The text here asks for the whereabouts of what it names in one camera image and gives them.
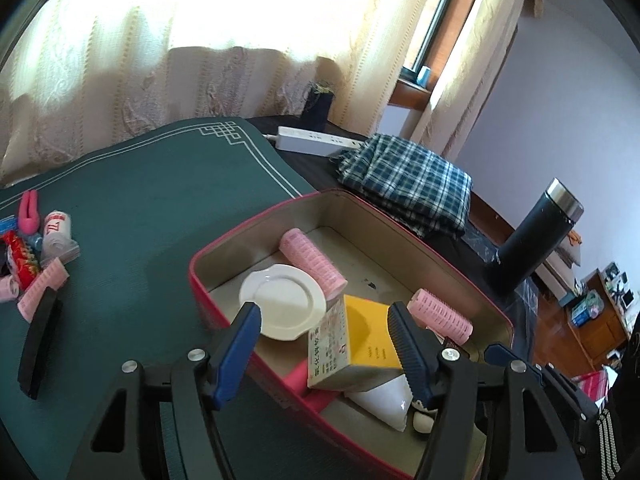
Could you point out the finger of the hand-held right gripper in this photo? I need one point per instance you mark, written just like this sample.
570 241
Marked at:
500 352

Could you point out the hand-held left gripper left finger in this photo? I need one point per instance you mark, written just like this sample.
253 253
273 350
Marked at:
240 355

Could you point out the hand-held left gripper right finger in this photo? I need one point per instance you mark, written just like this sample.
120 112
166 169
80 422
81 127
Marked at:
407 355

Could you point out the pink hair roller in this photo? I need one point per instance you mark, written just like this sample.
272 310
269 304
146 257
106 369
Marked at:
312 260
9 290
45 285
440 315

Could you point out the white tissue pack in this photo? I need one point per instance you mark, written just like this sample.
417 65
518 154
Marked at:
385 402

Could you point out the yellow and white box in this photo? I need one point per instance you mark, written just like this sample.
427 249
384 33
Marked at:
350 355

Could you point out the small white plate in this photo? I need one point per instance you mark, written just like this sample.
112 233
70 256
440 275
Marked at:
282 302

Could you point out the panda figurine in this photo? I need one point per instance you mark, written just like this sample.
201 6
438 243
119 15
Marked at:
422 422

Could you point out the red tin container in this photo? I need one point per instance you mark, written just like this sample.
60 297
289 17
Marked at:
300 210

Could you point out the small red label bottle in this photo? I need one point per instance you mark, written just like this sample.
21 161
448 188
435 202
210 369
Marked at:
56 227

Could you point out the small blue tube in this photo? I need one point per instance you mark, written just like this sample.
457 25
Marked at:
34 242

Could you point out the red snack packet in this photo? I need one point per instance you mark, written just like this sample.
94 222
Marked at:
22 257

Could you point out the pink bent foam toy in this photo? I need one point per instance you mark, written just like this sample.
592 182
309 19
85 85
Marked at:
27 215

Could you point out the wooden cabinet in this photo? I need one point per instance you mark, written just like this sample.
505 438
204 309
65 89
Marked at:
605 330

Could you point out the dark thermos flask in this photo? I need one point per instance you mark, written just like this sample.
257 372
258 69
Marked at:
530 245

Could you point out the plaid cloth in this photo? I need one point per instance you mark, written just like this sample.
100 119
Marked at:
405 185

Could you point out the green mat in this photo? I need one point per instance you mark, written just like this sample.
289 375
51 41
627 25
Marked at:
140 210

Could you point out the white power strip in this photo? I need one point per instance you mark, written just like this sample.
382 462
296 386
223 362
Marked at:
310 140

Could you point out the blue cup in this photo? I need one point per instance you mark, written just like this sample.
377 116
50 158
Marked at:
424 75

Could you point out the cream sheer curtain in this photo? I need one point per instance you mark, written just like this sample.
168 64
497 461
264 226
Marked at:
150 85

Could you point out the beige drape curtain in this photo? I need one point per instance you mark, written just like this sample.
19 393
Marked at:
475 60

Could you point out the window frame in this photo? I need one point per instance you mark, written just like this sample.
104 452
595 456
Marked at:
430 35

